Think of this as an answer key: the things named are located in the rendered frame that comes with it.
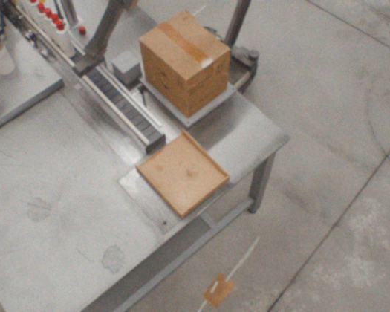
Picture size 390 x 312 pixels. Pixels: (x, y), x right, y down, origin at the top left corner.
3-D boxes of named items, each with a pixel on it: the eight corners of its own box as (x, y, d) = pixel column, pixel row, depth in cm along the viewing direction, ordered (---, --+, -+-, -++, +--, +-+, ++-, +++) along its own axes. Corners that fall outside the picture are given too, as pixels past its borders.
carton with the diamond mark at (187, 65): (145, 79, 211) (137, 38, 187) (183, 52, 218) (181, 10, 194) (188, 119, 200) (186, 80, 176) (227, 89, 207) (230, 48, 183)
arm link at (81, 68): (105, 56, 181) (91, 40, 181) (84, 73, 178) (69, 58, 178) (104, 66, 193) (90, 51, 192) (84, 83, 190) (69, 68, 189)
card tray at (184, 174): (135, 168, 191) (134, 163, 187) (182, 132, 199) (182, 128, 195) (181, 218, 180) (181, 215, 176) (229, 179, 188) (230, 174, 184)
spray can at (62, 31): (62, 54, 215) (50, 23, 197) (70, 48, 217) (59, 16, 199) (70, 59, 213) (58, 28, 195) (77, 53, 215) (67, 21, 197)
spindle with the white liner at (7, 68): (-5, 72, 211) (-31, 26, 184) (13, 62, 213) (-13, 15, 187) (5, 83, 207) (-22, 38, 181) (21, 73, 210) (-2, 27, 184)
